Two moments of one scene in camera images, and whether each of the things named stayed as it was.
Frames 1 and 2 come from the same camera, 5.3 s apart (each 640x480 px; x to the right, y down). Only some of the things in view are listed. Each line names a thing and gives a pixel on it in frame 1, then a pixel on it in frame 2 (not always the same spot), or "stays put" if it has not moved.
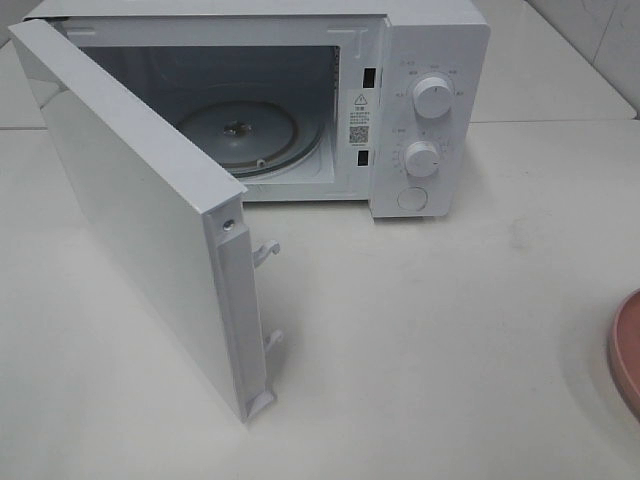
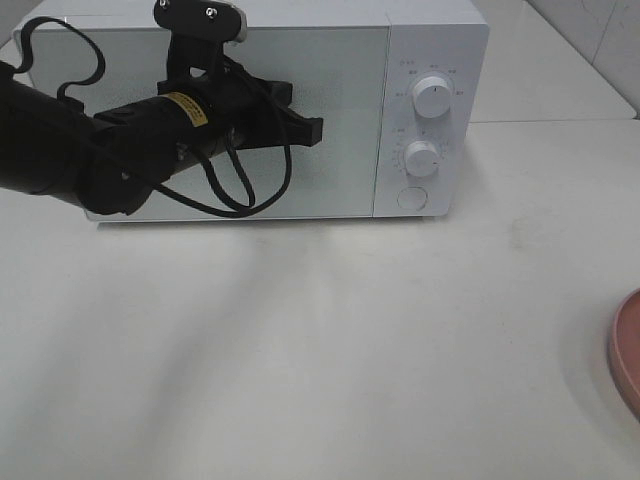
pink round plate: (624, 352) stays put
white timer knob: (422, 159) stays put
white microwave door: (184, 215) → (332, 75)
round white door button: (412, 198) stays put
